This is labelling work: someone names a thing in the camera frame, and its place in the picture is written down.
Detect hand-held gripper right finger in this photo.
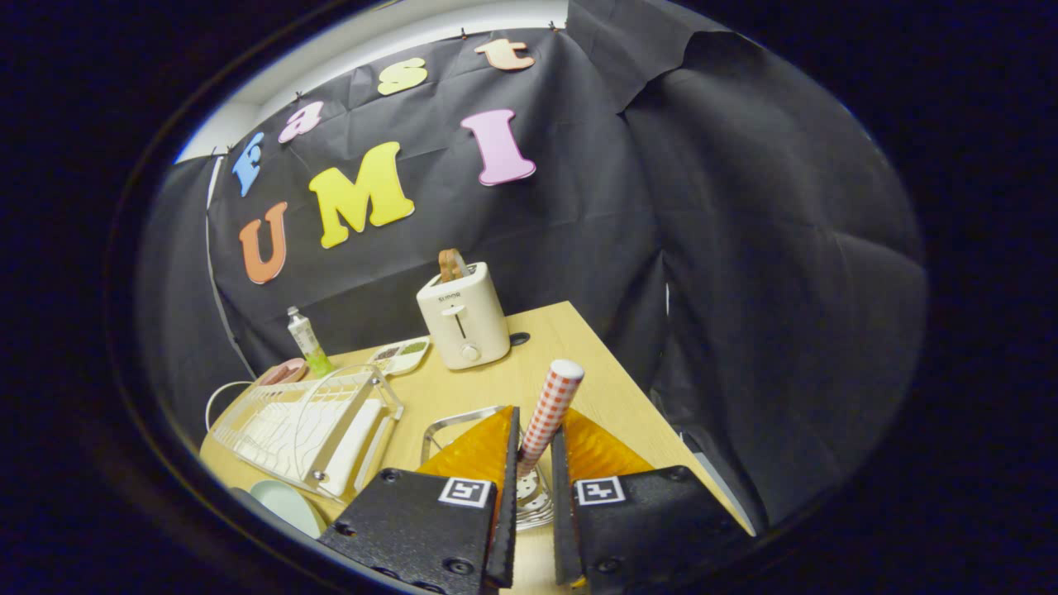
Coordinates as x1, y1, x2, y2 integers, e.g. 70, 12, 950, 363
550, 407, 749, 591

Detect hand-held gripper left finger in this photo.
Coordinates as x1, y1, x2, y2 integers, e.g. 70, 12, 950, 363
318, 404, 522, 595

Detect small metal wire basket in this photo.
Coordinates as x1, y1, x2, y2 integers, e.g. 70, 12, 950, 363
420, 405, 556, 531

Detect pale green plate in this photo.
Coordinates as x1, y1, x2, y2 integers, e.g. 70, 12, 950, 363
250, 480, 327, 540

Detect spoon with red checkered handle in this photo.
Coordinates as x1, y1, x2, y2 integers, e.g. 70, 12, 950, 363
517, 359, 585, 478

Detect white wire dish rack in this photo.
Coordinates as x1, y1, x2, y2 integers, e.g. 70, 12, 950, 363
205, 364, 405, 503

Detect pink oval dish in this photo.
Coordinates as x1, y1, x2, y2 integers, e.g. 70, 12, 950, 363
256, 358, 308, 387

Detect white divided bean tray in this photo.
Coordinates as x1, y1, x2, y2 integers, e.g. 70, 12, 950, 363
368, 336, 431, 377

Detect white toaster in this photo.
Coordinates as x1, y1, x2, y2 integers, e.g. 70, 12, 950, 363
416, 262, 512, 370

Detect green drink bottle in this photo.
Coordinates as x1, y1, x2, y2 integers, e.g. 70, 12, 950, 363
287, 307, 335, 378

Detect black backdrop cloth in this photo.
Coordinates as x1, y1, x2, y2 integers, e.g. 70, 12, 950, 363
136, 0, 931, 530

